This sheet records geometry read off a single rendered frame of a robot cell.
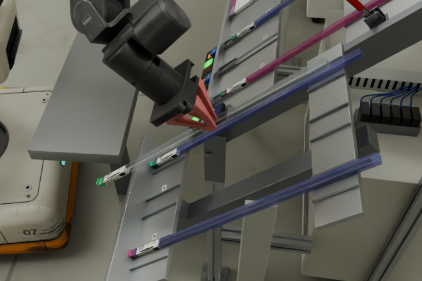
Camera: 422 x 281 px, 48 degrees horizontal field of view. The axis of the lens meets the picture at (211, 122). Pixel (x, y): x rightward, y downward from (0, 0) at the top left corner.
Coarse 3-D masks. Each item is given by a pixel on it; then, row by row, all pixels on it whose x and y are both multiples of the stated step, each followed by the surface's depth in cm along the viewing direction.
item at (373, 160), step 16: (368, 160) 62; (320, 176) 66; (336, 176) 64; (288, 192) 69; (304, 192) 68; (240, 208) 75; (256, 208) 72; (208, 224) 78; (224, 224) 77; (160, 240) 85; (176, 240) 83
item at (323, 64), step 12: (324, 60) 64; (300, 72) 67; (312, 72) 65; (276, 84) 69; (288, 84) 67; (252, 96) 72; (264, 96) 70; (240, 108) 72; (216, 120) 75; (228, 120) 74; (192, 132) 78; (204, 132) 77; (168, 144) 81; (180, 144) 80; (144, 156) 85; (156, 156) 83; (132, 168) 87
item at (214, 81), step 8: (224, 16) 140; (224, 24) 137; (224, 32) 135; (224, 40) 133; (216, 56) 128; (216, 64) 125; (216, 72) 124; (216, 80) 122; (208, 88) 120; (216, 88) 121; (208, 96) 117
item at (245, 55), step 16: (256, 0) 136; (272, 0) 128; (240, 16) 138; (256, 16) 129; (272, 16) 122; (256, 32) 124; (272, 32) 117; (224, 48) 131; (240, 48) 125; (256, 48) 118; (272, 48) 112; (224, 64) 127; (240, 64) 120; (256, 64) 114; (224, 80) 121; (240, 80) 115; (256, 80) 109; (272, 80) 104; (240, 96) 110
